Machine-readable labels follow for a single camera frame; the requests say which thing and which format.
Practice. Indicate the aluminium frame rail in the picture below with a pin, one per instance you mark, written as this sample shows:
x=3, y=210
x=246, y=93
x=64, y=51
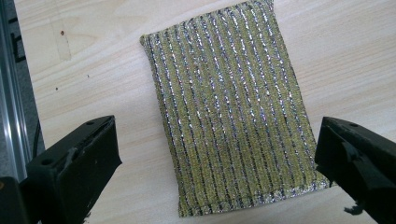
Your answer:
x=11, y=102

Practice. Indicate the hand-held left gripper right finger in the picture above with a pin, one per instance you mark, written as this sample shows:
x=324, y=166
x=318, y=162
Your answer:
x=361, y=161

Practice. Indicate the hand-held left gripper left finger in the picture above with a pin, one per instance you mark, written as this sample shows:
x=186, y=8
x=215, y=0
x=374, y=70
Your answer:
x=74, y=174

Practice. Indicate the yellow glitter striped scouring sponge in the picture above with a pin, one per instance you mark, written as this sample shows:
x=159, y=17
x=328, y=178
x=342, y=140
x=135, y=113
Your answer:
x=230, y=115

